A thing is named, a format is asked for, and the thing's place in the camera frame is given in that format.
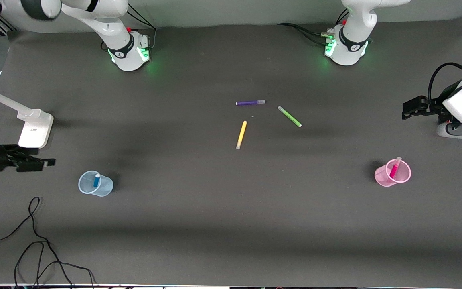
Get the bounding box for black right arm base cables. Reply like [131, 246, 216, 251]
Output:
[101, 6, 158, 53]

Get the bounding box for black arm base cables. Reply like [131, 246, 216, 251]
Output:
[277, 8, 350, 47]
[101, 6, 158, 53]

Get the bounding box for black left arm base cables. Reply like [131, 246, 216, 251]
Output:
[277, 8, 350, 47]

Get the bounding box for translucent pink cup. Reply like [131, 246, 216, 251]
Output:
[375, 159, 412, 188]

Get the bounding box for white stand base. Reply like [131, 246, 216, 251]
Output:
[0, 82, 54, 149]

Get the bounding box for translucent blue cup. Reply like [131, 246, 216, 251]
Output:
[78, 170, 114, 197]

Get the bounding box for pink marker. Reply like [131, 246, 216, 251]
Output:
[389, 157, 402, 179]

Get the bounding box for loose black cable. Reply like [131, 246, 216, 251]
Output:
[0, 196, 95, 289]

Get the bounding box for yellow marker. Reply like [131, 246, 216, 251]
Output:
[236, 120, 248, 150]

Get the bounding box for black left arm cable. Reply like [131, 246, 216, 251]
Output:
[428, 62, 462, 106]

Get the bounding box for green marker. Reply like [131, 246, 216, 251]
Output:
[278, 106, 302, 128]

